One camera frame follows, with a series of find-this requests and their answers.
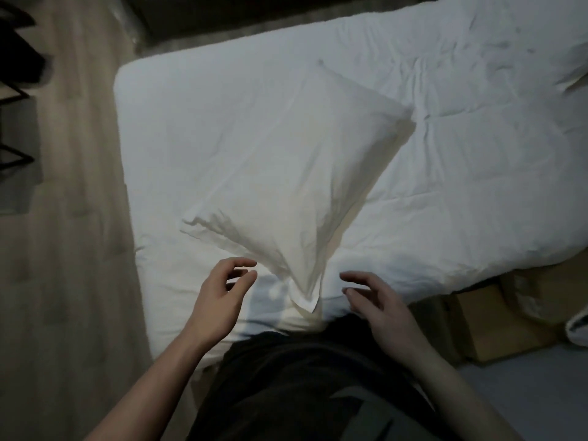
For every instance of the person's left hand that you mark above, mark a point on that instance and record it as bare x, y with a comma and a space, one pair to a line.
213, 303

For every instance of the person's right hand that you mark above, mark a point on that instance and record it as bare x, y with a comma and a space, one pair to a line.
390, 321

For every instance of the person's left thumb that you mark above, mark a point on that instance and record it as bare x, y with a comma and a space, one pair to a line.
244, 283

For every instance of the person's right thumb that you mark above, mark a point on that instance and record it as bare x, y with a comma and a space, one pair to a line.
354, 299

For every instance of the person's left forearm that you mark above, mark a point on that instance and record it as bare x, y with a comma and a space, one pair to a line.
156, 385

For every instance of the person's right forearm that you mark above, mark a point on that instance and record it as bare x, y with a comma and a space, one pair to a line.
459, 399

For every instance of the black shirt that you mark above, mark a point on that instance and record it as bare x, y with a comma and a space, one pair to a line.
285, 385

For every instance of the grey trousers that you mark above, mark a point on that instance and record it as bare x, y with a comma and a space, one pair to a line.
381, 417

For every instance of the white pillow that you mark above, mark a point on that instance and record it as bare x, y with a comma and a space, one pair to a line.
294, 169

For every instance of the brown cardboard box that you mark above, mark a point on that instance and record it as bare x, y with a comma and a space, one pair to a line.
496, 321
546, 289

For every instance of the white sheeted mattress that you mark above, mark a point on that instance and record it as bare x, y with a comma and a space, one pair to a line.
174, 146

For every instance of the white duvet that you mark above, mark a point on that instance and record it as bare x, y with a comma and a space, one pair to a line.
482, 133

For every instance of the white plastic bag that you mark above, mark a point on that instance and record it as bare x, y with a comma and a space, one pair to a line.
579, 326

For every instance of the black metal frame furniture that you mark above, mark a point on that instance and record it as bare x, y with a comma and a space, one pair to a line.
16, 64

